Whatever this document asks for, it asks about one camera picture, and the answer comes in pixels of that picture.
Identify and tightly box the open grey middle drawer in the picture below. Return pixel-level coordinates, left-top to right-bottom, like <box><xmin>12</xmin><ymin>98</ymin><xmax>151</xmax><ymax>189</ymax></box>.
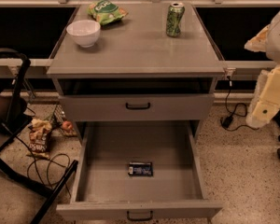
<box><xmin>57</xmin><ymin>121</ymin><xmax>222</xmax><ymax>221</ymax></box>

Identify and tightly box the grey drawer cabinet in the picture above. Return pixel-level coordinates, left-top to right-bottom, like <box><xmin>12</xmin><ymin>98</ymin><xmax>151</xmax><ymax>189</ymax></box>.
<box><xmin>48</xmin><ymin>3</ymin><xmax>223</xmax><ymax>139</ymax></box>

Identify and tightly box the closed grey top drawer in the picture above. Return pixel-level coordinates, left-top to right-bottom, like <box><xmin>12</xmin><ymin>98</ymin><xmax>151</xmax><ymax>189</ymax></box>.
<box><xmin>60</xmin><ymin>94</ymin><xmax>214</xmax><ymax>121</ymax></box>

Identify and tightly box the red apple on floor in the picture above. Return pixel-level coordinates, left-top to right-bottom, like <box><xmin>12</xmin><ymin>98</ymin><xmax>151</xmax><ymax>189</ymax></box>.
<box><xmin>62</xmin><ymin>120</ymin><xmax>73</xmax><ymax>132</ymax></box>

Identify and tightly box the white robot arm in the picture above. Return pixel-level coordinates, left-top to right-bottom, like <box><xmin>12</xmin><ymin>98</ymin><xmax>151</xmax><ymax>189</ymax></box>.
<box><xmin>245</xmin><ymin>11</ymin><xmax>280</xmax><ymax>129</ymax></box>

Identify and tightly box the white bowl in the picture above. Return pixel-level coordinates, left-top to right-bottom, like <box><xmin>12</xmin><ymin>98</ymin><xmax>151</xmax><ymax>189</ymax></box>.
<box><xmin>66</xmin><ymin>20</ymin><xmax>101</xmax><ymax>48</ymax></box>

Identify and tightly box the green soda can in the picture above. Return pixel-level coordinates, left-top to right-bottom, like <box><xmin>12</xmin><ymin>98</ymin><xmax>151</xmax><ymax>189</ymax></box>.
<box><xmin>166</xmin><ymin>2</ymin><xmax>185</xmax><ymax>37</ymax></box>

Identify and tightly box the black power adapter with cable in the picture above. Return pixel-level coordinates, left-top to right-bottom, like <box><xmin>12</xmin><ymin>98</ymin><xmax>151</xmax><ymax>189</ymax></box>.
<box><xmin>220</xmin><ymin>76</ymin><xmax>257</xmax><ymax>132</ymax></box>

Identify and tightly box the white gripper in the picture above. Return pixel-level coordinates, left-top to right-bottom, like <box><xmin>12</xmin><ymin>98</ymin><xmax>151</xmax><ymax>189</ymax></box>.
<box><xmin>244</xmin><ymin>26</ymin><xmax>280</xmax><ymax>129</ymax></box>

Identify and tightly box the black cable on floor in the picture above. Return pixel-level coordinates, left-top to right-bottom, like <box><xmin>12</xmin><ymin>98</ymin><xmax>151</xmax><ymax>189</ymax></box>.
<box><xmin>12</xmin><ymin>105</ymin><xmax>73</xmax><ymax>198</ymax></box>

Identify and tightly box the brown snack bag on floor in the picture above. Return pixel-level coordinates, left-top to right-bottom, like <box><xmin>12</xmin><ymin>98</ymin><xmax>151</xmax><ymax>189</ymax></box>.
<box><xmin>28</xmin><ymin>119</ymin><xmax>52</xmax><ymax>160</ymax></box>

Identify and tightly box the wire basket on floor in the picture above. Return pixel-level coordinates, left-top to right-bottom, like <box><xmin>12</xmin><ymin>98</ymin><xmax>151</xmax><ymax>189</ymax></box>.
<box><xmin>46</xmin><ymin>105</ymin><xmax>77</xmax><ymax>137</ymax></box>

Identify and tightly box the black chair frame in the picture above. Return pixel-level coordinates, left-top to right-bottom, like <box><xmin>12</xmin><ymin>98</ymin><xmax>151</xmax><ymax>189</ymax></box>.
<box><xmin>0</xmin><ymin>48</ymin><xmax>78</xmax><ymax>224</ymax></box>

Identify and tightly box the green chip bag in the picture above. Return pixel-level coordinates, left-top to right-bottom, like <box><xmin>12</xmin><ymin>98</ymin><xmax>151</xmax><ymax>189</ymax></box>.
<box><xmin>87</xmin><ymin>0</ymin><xmax>128</xmax><ymax>25</ymax></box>

